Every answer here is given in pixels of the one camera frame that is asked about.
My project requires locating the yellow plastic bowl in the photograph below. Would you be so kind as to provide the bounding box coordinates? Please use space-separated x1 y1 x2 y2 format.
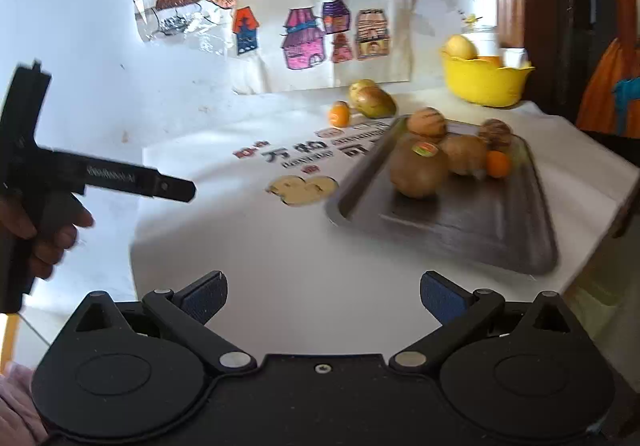
440 48 536 108

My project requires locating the metal baking tray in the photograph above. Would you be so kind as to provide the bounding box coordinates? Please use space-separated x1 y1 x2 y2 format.
325 116 558 275

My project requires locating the yellow pear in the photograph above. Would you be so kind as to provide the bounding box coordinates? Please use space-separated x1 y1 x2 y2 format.
446 34 478 60

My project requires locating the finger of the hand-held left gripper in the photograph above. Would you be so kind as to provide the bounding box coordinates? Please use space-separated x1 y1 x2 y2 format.
50 150 197 205

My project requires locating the small tangerine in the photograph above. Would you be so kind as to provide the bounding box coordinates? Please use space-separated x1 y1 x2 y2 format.
328 100 351 129
486 151 512 179

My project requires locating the white paper box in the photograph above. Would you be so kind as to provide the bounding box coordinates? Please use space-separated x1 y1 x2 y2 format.
501 47 530 69

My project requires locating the purple striped pepino melon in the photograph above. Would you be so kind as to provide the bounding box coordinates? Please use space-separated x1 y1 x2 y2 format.
478 119 514 153

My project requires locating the brown kiwi with sticker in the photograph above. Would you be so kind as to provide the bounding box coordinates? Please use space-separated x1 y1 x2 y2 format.
390 138 450 199

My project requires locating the tan striped pepino melon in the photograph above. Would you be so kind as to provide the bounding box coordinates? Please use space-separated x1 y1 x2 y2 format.
442 135 489 176

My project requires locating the white jar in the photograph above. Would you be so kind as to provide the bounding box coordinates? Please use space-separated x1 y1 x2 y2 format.
460 28 501 57

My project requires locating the pink clothing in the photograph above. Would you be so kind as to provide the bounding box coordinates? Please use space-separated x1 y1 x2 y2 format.
0 361 48 446

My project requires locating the dark wooden door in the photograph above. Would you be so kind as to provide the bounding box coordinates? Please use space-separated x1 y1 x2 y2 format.
520 0 640 141

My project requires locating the orange dress girl painting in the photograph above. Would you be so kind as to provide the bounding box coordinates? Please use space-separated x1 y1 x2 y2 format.
575 0 640 139

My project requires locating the yellow plastic object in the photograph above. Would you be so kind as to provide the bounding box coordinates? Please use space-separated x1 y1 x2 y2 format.
2 313 18 364

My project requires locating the pale striped pepino melon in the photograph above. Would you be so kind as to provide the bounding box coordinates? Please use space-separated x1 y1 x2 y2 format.
406 108 448 143

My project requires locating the person's left hand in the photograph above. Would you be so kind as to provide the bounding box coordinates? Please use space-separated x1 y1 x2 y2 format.
0 198 96 281

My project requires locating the brownish green mango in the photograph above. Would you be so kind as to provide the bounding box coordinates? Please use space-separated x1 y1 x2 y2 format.
356 86 398 119

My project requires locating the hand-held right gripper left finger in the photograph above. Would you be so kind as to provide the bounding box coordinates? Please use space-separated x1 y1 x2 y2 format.
74 270 259 376

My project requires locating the colourful houses drawing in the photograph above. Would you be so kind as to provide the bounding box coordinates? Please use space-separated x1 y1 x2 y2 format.
230 0 418 94

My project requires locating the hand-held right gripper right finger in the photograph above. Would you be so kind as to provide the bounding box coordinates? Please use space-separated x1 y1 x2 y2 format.
389 270 577 374

